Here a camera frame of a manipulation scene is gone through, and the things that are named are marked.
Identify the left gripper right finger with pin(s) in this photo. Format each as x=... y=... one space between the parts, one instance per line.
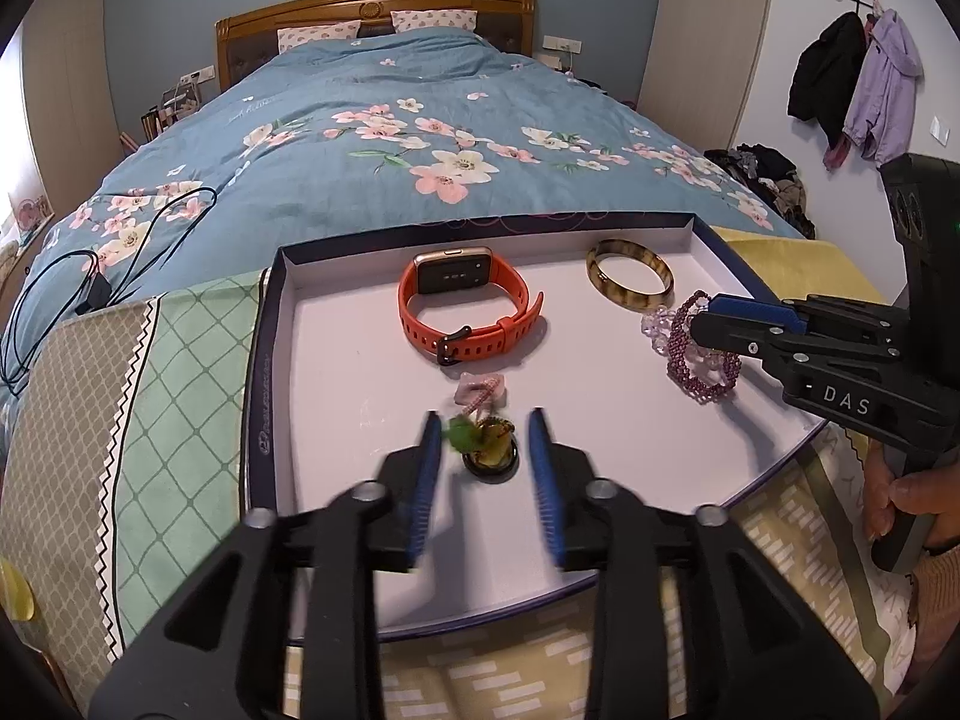
x=689 y=595

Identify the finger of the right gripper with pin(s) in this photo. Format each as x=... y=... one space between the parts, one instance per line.
x=760 y=346
x=730 y=315

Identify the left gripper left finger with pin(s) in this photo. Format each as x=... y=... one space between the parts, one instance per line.
x=217 y=647

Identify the tortoiseshell bangle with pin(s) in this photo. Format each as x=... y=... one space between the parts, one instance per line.
x=630 y=275

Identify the orange smart watch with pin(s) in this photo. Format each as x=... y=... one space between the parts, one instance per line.
x=465 y=305

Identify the pink right sleeve forearm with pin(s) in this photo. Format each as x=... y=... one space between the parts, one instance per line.
x=936 y=596

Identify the right hand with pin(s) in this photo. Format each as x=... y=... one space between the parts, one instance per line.
x=935 y=492

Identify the clothes pile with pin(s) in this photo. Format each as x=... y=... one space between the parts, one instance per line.
x=772 y=177

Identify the dark blue tray box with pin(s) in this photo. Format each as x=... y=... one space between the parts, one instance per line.
x=335 y=386

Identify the purple jacket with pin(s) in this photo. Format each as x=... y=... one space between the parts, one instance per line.
x=880 y=119

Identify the black jacket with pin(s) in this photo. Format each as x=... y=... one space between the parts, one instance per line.
x=826 y=76

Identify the small yellow jelly cup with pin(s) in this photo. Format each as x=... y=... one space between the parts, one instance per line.
x=15 y=593

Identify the wooden headboard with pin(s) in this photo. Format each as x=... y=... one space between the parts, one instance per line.
x=248 y=41

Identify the blue floral duvet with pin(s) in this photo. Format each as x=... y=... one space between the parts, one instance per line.
x=349 y=136

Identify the right patterned pillow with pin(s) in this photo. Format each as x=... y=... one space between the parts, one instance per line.
x=452 y=18

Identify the patterned pillow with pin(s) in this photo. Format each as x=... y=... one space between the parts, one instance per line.
x=291 y=37
x=452 y=18

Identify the left patterned pillow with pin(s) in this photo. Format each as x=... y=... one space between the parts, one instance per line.
x=291 y=37

